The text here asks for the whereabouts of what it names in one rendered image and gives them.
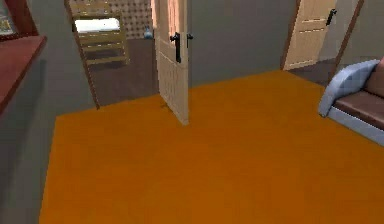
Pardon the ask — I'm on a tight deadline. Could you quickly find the cream panelled room door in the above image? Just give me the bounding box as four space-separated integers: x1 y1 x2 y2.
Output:
150 0 194 126

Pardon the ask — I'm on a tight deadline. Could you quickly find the yellow wooden shelf unit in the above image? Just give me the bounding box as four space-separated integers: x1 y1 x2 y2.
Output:
68 0 131 67

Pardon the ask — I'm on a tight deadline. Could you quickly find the light wooden room door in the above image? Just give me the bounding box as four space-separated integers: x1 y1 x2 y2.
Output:
282 0 338 71

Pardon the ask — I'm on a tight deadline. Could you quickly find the blue sofa with brown cushions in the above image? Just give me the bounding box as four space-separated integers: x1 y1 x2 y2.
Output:
317 56 384 147

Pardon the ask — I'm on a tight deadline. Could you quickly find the reddish brown wooden table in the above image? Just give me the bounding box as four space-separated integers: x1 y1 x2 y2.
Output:
0 34 48 116

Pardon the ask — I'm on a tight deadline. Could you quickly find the brown framed picture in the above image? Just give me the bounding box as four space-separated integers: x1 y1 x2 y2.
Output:
0 0 40 43

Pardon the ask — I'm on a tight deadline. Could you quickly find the black lever door handle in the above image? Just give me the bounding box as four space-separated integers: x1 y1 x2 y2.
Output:
325 8 338 27

